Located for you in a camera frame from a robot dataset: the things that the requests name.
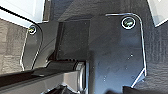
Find white wardrobe carcass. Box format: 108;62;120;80
0;0;46;30

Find thick grey robot torso limb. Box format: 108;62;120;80
0;60;88;94

